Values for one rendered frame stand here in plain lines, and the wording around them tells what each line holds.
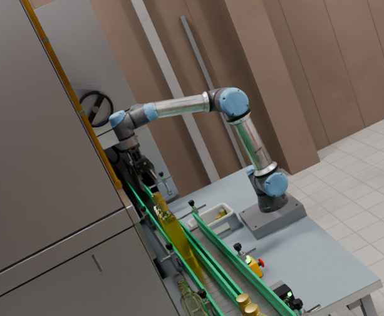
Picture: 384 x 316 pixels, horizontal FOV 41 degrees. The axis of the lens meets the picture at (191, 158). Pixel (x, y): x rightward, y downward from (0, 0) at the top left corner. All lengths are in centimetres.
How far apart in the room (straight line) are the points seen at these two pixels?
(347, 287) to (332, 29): 350
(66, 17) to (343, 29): 289
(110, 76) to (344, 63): 272
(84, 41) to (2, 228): 176
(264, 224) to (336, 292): 61
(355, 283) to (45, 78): 126
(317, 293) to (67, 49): 196
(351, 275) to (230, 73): 311
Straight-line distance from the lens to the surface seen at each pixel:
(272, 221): 242
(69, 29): 310
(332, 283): 199
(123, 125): 212
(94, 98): 311
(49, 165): 150
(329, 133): 522
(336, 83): 517
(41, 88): 148
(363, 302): 201
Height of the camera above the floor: 189
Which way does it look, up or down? 17 degrees down
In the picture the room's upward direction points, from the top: 24 degrees counter-clockwise
